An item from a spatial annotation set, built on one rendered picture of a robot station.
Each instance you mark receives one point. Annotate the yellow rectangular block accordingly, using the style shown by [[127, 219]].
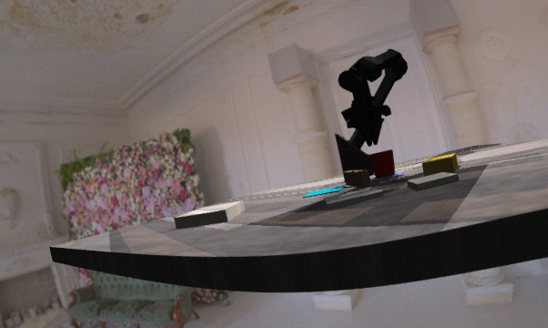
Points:
[[436, 165]]

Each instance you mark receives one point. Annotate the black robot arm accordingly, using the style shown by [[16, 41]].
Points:
[[369, 68]]

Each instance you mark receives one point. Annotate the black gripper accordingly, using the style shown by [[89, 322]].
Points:
[[369, 124]]

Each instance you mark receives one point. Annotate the tan wooden bar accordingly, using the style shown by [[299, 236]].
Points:
[[359, 178]]

